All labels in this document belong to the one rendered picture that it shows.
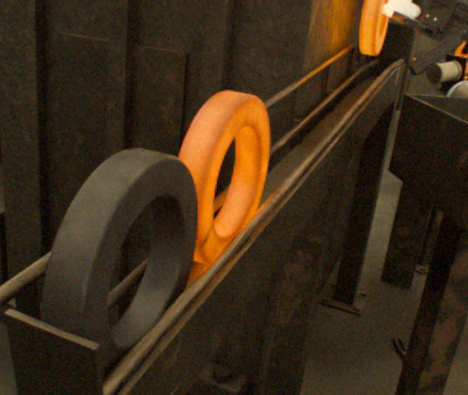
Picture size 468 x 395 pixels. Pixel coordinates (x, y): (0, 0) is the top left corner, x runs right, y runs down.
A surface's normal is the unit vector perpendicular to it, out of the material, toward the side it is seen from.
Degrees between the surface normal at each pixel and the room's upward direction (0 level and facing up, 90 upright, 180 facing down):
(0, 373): 0
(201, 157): 60
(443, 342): 90
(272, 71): 90
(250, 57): 90
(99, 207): 37
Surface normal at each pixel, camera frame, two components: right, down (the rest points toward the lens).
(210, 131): -0.20, -0.47
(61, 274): -0.29, -0.06
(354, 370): 0.11, -0.92
